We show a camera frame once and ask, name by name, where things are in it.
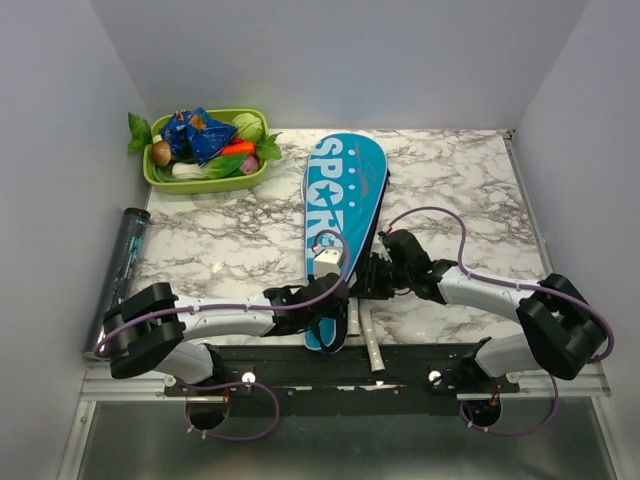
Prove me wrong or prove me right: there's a blue badminton racket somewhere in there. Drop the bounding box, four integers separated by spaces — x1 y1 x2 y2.
347 298 360 337
359 304 385 373

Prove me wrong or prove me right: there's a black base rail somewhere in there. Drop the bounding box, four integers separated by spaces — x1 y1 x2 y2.
79 342 611 419

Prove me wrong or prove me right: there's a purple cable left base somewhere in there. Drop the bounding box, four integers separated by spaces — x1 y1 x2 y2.
177 375 282 442

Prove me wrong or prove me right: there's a blue snack bag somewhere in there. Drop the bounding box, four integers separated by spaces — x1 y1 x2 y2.
160 108 237 166

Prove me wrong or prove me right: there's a black shuttlecock tube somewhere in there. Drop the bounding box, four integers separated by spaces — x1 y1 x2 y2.
83 207 151 361

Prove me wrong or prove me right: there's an orange carrot toy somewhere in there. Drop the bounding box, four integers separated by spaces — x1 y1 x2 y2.
219 141 256 156

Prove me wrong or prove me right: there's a green leafy vegetable toy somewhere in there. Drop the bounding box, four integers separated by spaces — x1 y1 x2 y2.
201 154 248 180

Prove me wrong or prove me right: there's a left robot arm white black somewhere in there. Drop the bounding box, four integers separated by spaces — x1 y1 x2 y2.
94 273 349 395

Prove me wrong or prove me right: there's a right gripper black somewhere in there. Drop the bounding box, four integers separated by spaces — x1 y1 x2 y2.
349 251 412 300

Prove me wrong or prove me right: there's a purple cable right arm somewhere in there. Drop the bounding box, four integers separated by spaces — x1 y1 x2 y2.
381 205 616 364

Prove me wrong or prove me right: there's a green leaf left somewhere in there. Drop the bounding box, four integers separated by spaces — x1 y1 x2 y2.
127 112 152 155

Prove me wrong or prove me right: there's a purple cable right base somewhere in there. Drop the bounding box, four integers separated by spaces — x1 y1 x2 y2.
458 372 561 436

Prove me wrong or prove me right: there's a green cabbage toy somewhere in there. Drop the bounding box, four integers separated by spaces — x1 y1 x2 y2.
232 112 264 143

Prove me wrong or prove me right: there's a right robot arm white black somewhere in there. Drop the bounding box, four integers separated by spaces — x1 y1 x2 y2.
350 230 606 392

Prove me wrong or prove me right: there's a blue racket cover bag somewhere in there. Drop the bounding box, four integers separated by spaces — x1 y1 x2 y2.
304 133 389 353

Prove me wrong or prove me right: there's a green leaf right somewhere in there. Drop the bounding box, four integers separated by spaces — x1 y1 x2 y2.
255 132 282 161

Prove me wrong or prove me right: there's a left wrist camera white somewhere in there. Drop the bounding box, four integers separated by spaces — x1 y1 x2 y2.
311 246 344 278

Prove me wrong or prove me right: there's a pink onion toy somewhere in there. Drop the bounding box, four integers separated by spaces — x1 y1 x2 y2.
239 155 260 176

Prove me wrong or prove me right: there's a blue badminton racket front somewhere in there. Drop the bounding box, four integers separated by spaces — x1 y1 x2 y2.
347 298 360 337

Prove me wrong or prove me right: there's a green leaf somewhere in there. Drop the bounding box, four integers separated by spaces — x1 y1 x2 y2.
127 112 152 155
255 132 282 161

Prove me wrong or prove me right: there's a green plastic basket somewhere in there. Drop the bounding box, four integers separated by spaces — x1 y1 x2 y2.
141 108 271 195

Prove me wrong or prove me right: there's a purple cable base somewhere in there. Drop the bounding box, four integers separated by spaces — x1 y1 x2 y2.
177 375 282 442
458 372 561 436

